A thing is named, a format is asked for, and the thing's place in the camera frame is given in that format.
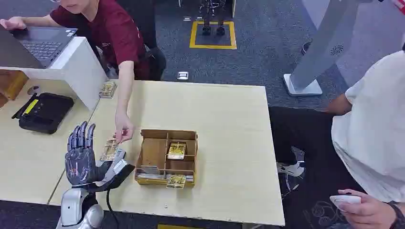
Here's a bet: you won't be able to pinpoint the hand holding white remote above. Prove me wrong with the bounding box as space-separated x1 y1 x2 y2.
336 189 400 229

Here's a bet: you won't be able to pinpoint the person's left hand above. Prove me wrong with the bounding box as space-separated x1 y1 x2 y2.
114 114 136 145

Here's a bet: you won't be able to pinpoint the person's right hand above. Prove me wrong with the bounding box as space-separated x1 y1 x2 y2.
0 16 27 31

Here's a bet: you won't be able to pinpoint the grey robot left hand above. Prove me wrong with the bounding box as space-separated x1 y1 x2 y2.
64 121 136 193

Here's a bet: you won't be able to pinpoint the white remote control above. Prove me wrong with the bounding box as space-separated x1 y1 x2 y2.
329 194 362 212

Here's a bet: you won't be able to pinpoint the gold printed card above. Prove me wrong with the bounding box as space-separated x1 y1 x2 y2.
100 135 120 162

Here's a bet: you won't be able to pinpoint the black wristband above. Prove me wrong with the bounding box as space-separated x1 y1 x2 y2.
387 201 405 229

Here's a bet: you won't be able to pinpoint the dark grey laptop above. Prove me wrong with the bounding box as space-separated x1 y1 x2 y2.
0 26 78 70

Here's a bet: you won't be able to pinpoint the wooden card box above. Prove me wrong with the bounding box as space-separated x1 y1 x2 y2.
134 128 199 188

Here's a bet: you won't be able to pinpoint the stack of gold cards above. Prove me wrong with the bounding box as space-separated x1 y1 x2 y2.
98 81 117 99

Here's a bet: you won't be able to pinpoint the gold card stack in compartment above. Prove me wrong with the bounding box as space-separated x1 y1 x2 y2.
167 141 188 161

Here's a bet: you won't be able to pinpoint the wooden block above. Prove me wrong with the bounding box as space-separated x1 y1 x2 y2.
0 70 30 109

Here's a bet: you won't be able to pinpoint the black device with yellow label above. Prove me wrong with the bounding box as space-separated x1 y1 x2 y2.
11 92 75 135

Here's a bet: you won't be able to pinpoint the gold card leaning on box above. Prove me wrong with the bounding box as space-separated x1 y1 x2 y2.
166 174 188 190

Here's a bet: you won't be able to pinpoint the white desk riser shelf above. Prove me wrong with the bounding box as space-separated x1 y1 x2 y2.
0 36 108 111

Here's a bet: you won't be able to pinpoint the person in white top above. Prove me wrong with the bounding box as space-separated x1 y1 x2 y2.
269 44 405 229

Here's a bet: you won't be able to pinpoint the black and white sneaker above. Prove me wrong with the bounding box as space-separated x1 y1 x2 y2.
276 146 307 198

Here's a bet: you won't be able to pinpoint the black office chair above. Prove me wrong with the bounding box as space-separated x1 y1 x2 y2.
115 0 167 82

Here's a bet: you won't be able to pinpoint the person in dark red top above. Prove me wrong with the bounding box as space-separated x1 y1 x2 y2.
0 0 167 145

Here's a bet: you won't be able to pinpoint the yellow tape strip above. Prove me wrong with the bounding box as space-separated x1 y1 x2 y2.
157 224 203 229

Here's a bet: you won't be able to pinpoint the yellow tape square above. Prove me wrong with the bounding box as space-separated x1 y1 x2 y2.
189 20 237 50

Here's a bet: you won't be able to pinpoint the black robot legs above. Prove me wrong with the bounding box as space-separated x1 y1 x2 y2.
198 0 227 36

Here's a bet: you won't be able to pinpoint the white pillar stand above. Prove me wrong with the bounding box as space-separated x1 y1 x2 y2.
283 0 374 97

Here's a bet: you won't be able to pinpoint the black cable under robot arm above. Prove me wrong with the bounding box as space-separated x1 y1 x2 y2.
106 189 119 229

